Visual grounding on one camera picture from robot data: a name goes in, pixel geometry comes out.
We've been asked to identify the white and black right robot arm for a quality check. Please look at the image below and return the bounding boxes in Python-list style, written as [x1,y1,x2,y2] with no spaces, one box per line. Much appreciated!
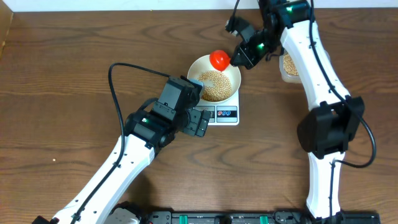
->
[225,1,364,223]

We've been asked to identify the red plastic measuring scoop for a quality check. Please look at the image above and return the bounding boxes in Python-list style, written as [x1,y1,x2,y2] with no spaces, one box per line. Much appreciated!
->
[209,50,231,72]

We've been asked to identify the clear plastic container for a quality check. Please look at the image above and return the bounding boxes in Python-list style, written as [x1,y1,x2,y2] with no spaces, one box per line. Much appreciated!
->
[279,52,301,83]

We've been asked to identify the pile of soybeans in container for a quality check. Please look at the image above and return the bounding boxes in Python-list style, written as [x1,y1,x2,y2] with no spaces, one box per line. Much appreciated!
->
[283,54,299,76]

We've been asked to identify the black mounting rail with clamps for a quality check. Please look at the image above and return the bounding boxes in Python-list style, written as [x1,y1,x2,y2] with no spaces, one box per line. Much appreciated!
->
[108,202,382,224]

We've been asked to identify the cream ceramic bowl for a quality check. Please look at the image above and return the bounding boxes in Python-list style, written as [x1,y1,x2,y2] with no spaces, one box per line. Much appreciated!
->
[187,55,241,102]

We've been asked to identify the white digital kitchen scale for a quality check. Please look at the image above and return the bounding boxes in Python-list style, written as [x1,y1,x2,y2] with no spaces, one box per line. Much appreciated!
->
[195,91,239,126]

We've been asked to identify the soybeans in bowl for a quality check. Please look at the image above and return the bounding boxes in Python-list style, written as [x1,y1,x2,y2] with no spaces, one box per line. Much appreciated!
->
[198,70,232,102]

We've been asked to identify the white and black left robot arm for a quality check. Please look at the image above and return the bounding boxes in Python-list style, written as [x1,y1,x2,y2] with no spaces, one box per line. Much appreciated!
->
[34,108,211,223]

